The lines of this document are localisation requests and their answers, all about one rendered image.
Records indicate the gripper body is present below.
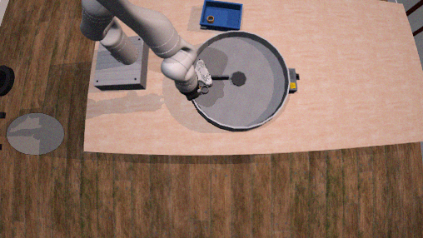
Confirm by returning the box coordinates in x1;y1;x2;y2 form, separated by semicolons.
175;60;212;101

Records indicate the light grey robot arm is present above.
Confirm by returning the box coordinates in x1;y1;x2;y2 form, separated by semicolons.
80;0;197;87

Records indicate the blue plastic crate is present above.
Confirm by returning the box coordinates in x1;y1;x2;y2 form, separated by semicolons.
200;0;243;32

